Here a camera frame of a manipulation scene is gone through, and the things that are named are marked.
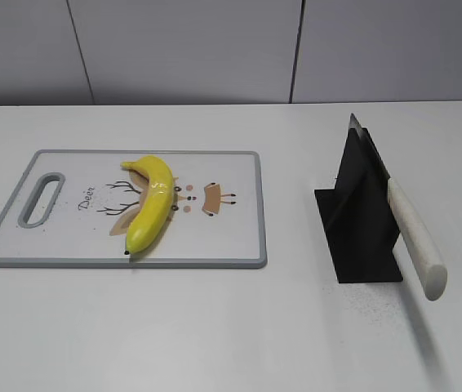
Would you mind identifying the white grey-rimmed cutting board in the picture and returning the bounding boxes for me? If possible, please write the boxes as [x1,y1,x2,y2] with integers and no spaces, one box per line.
[0,149,267,269]

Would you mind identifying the black knife stand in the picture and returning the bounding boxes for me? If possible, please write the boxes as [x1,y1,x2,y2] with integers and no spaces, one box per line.
[314,128,403,283]

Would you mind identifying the cleaver knife with white handle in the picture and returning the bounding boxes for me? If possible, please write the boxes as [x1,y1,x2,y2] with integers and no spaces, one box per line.
[349,114,448,301]

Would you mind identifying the yellow plastic banana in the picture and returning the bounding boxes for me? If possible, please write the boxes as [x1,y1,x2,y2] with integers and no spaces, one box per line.
[121,155,175,255]

